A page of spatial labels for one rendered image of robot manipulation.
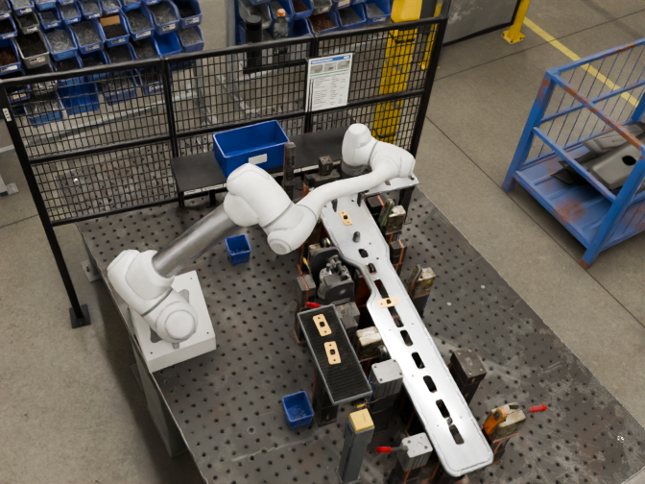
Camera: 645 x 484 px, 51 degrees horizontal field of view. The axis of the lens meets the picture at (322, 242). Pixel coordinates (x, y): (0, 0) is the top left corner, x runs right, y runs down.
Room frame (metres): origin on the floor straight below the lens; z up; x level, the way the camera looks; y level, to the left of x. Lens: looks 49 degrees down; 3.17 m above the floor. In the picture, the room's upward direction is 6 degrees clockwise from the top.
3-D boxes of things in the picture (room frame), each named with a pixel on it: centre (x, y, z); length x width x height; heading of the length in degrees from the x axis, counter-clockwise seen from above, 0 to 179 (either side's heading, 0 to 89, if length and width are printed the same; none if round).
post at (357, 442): (1.00, -0.19, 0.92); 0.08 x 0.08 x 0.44; 25
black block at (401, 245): (1.90, -0.32, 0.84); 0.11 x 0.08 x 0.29; 115
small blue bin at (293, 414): (1.21, 0.03, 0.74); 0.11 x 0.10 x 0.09; 25
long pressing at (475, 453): (1.57, -0.30, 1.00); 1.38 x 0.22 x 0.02; 25
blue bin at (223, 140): (2.28, 0.36, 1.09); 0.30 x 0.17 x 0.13; 119
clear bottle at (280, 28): (2.55, 0.27, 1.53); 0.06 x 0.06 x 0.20
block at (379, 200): (2.15, -0.23, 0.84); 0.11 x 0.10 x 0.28; 115
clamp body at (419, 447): (0.98, -0.38, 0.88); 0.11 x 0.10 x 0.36; 115
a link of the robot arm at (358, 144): (2.01, -0.10, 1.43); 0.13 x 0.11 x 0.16; 70
